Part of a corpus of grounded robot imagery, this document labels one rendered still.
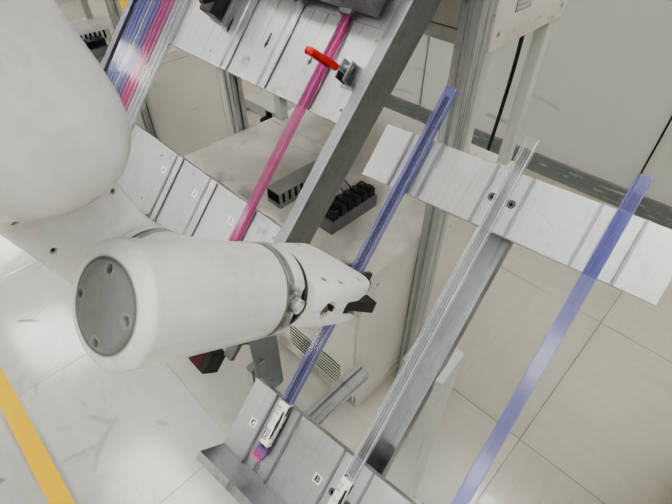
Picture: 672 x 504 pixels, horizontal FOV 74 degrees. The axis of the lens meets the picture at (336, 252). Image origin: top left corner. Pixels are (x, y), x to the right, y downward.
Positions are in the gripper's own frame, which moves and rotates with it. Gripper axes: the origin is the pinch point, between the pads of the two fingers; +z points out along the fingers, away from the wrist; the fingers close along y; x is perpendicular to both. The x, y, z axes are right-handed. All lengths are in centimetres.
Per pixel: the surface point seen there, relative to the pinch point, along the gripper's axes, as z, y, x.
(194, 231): 8.7, 35.9, 9.8
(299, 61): 11.9, 29.5, -23.7
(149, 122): 78, 152, 9
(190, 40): 14, 59, -21
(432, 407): 9.9, -13.7, 12.4
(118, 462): 32, 58, 91
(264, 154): 54, 66, -3
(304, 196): 7.7, 16.1, -5.2
